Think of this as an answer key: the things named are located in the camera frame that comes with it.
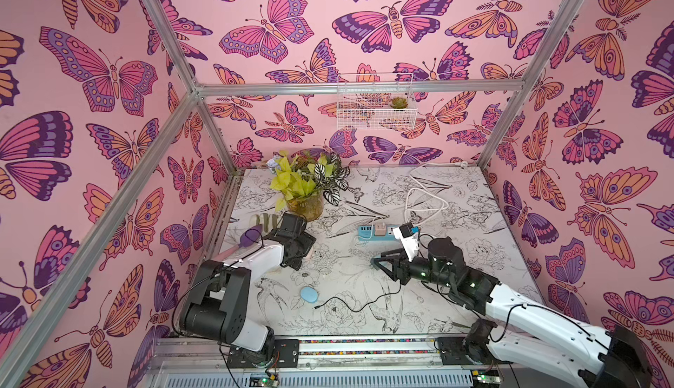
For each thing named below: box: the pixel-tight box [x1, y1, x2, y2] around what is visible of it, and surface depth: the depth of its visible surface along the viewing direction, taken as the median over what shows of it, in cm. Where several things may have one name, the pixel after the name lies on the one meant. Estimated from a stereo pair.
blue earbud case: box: [300, 286, 319, 303], surface depth 85 cm
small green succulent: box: [389, 96, 409, 109], surface depth 94 cm
